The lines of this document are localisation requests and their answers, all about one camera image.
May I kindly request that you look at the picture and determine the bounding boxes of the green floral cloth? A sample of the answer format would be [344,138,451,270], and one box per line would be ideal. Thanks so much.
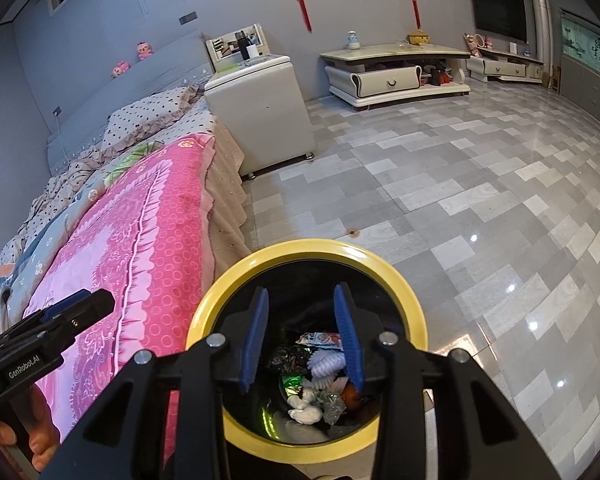
[102,141,163,186]

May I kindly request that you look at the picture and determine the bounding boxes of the pink floral blanket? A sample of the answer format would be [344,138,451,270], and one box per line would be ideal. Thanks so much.
[22,132,218,466]

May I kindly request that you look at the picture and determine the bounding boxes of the grey blue floral quilt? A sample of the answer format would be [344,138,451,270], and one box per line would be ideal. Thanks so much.
[0,165,126,311]

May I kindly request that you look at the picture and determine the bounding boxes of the green foil wrapper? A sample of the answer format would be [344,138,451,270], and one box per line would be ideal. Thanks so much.
[280,374,306,397]

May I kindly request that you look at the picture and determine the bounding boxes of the dotted bedsheet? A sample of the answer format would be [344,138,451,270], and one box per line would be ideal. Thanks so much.
[170,100,216,141]

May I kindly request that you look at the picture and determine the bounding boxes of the grey bed headboard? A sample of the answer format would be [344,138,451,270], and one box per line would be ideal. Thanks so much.
[46,30,213,173]

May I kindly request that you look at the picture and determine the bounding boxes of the beige bedside cabinet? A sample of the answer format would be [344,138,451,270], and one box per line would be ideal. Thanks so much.
[203,23,317,181]

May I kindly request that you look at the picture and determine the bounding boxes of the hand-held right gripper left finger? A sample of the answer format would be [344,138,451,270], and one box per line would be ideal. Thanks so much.
[40,286,271,480]

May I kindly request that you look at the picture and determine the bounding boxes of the clear plastic wrapper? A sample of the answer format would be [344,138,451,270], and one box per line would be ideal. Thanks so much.
[322,392,348,423]

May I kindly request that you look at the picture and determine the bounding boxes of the grey low cabinet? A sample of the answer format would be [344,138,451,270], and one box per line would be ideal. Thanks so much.
[560,55,600,136]

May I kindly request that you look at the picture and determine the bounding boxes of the white tissue wad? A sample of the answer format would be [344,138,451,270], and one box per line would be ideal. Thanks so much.
[287,390,323,426]

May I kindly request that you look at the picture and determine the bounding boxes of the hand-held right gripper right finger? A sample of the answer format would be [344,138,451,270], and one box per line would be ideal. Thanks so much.
[333,282,563,480]

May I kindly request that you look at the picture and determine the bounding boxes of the wall television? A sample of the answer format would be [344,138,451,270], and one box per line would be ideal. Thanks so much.
[469,0,527,43]

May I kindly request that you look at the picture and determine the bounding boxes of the red white snack packet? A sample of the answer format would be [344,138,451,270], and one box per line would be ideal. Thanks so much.
[296,331,343,351]

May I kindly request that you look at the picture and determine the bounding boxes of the yellow rim trash bin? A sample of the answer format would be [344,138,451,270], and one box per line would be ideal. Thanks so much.
[185,238,428,456]

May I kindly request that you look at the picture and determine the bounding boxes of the beige bed skirt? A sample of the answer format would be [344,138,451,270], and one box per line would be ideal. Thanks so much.
[200,110,253,281]

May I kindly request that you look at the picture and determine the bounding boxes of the white television stand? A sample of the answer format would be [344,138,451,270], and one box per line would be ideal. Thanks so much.
[467,47,558,85]

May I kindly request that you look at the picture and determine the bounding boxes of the dark foil wrapper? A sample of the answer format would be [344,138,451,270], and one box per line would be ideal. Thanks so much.
[270,346,311,373]

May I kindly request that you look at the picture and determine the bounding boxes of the white coffee table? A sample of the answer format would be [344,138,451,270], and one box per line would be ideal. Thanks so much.
[320,44,473,110]

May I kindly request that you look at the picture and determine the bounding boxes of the white standing air conditioner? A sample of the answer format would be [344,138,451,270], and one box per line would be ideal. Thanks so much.
[531,0,553,81]

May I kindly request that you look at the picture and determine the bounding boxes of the pink plush toys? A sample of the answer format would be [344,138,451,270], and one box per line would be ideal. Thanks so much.
[462,33,495,57]

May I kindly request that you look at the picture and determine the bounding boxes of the dotted pillow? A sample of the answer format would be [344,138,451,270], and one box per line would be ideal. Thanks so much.
[101,85,206,153]

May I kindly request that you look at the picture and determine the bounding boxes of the orange peel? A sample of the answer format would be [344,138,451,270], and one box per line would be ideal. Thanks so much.
[341,382,368,411]

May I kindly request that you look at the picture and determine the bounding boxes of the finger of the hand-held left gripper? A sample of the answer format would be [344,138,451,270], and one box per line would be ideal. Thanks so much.
[55,291,116,333]
[40,290,93,321]

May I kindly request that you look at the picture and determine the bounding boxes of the blue calligraphy panel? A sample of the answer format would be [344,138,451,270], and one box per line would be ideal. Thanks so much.
[560,7,600,68]

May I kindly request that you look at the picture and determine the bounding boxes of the person's left hand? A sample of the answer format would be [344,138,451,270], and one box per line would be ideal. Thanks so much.
[0,389,63,472]

